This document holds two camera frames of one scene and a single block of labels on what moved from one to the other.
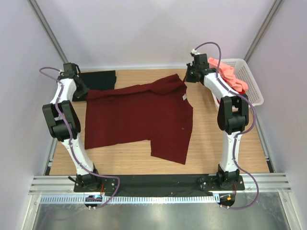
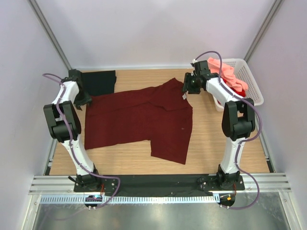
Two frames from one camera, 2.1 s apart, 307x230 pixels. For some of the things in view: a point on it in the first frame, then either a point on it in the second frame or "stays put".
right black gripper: x=187 y=78 to x=186 y=86
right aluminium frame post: x=275 y=6 stays put
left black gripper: x=83 y=92 to x=87 y=100
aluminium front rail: x=267 y=184 stays put
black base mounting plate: x=132 y=184 stays put
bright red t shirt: x=242 y=92 stays put
